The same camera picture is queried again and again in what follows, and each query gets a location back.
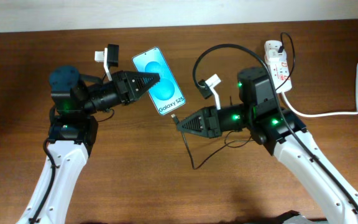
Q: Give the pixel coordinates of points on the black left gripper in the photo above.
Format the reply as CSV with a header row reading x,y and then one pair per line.
x,y
127,77

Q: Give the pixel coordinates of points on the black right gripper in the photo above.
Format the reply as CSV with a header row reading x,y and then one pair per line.
x,y
213,127

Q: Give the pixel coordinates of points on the blue screen smartphone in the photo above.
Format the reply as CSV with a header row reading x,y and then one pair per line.
x,y
166,95

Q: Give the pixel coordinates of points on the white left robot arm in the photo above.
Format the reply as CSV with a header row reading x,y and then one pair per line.
x,y
72,134

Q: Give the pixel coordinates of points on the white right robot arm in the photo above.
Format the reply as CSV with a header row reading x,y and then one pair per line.
x,y
285,137

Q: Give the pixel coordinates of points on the white USB charger adapter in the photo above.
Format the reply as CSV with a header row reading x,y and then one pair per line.
x,y
272,55

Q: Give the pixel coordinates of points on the white power strip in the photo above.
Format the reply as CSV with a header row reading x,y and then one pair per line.
x,y
280,73

